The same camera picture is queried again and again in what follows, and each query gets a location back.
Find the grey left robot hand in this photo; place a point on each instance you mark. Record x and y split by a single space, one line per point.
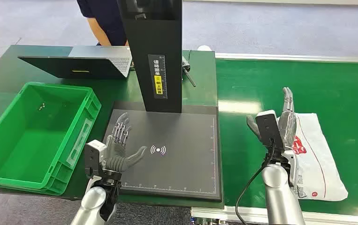
116 149

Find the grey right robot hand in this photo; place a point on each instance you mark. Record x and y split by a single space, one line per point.
287 127

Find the white plastic mailer package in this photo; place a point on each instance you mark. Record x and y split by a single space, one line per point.
318 161

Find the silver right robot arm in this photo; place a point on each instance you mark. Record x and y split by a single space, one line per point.
279 198

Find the small pellets in crate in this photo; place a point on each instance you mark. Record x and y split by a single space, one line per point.
42 107

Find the dark laptop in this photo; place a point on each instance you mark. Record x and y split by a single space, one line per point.
73 66

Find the green plastic crate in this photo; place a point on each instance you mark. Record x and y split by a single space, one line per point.
17 149

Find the black handheld tool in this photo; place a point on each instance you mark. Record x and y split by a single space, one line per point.
187 72

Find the small white round object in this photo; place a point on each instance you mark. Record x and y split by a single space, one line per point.
204 48

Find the black scanner column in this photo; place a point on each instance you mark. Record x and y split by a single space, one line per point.
154 37

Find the person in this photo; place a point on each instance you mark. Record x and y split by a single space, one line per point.
110 18

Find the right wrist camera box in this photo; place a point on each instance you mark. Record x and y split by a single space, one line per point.
269 129

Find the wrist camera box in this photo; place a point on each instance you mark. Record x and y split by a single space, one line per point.
91 158
269 129

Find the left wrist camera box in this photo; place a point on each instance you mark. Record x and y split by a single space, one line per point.
91 158

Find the black scanner base plate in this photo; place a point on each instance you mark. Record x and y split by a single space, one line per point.
182 164

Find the aluminium conveyor frame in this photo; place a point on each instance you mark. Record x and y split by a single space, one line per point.
290 57

